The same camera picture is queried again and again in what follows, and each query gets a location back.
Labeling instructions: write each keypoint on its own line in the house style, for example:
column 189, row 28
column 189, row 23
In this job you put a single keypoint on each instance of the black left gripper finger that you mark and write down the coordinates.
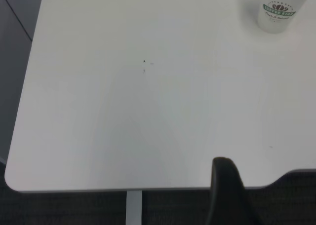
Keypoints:
column 227, row 193

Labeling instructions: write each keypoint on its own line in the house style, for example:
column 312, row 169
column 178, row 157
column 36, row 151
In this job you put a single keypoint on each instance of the white paper coffee cup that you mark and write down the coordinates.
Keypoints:
column 276, row 17

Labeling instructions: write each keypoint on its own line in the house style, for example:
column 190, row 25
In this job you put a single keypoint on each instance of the white metal table leg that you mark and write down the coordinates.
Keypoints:
column 133, row 207

